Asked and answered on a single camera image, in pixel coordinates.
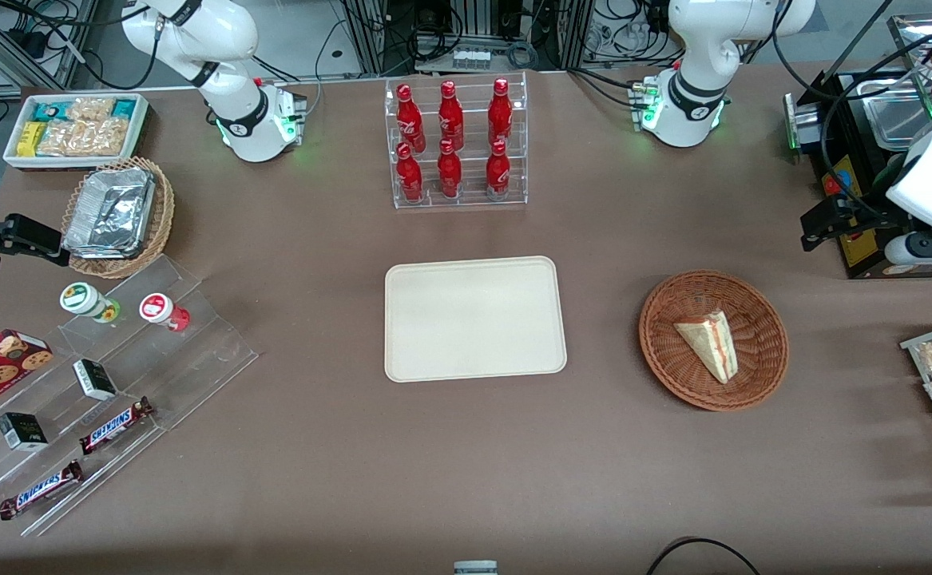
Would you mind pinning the clear acrylic bottle rack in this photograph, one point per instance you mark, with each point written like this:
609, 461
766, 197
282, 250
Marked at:
473, 204

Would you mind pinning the red cola bottle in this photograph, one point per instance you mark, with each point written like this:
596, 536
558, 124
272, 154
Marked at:
450, 174
497, 174
450, 116
410, 176
409, 116
500, 112

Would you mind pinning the white power strip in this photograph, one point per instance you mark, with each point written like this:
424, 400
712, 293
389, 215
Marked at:
472, 57

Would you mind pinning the clear acrylic stepped shelf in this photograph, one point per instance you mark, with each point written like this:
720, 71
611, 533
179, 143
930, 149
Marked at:
194, 359

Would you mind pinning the aluminium foil tray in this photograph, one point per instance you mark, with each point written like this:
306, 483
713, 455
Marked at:
110, 212

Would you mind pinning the round brown wicker basket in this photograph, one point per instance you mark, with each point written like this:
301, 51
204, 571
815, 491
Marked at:
673, 351

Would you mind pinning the yellow snack pack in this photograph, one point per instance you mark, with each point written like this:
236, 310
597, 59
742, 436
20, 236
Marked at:
29, 139

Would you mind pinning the small black carton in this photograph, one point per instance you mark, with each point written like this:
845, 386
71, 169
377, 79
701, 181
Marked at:
22, 431
95, 379

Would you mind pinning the red lid yogurt cup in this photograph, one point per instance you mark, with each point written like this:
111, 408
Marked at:
159, 308

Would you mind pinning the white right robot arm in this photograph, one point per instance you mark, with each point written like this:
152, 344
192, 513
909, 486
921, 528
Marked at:
218, 48

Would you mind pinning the white rectangular snack bin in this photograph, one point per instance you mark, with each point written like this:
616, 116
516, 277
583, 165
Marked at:
142, 128

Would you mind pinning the grey metal box green light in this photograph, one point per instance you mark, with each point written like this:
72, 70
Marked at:
803, 124

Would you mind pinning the steel food pan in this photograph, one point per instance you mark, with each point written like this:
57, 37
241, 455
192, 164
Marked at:
897, 124

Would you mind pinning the triangle sandwich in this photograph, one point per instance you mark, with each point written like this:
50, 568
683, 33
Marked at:
711, 345

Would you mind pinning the green lid yogurt cup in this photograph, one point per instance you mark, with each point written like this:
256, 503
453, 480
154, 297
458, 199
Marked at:
82, 299

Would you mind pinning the beige plastic tray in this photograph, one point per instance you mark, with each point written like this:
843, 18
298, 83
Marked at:
473, 319

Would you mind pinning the small grey device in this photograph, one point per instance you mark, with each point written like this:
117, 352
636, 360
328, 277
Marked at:
475, 568

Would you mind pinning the aluminium frame rack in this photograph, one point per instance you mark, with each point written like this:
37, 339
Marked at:
370, 36

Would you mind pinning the oval light wicker basket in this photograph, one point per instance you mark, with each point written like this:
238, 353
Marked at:
164, 216

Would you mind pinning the snickers chocolate bar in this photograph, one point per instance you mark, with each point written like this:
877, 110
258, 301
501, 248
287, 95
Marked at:
38, 490
114, 426

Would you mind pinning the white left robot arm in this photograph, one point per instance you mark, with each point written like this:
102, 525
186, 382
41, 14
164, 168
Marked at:
697, 48

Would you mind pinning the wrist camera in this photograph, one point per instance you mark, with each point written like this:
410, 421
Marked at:
818, 225
34, 235

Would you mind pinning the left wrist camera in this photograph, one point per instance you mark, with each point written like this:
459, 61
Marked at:
818, 225

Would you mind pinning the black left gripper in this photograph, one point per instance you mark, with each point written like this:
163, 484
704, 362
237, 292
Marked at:
855, 210

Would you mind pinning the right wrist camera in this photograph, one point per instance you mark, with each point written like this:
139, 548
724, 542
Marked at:
34, 235

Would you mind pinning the clear rice cracker bag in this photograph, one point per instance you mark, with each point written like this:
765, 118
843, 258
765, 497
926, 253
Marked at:
106, 136
62, 138
90, 108

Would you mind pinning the black food warmer appliance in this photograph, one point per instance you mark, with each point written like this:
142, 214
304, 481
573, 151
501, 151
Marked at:
849, 104

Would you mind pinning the teal snack pack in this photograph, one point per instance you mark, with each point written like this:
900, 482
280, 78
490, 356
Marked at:
124, 109
48, 110

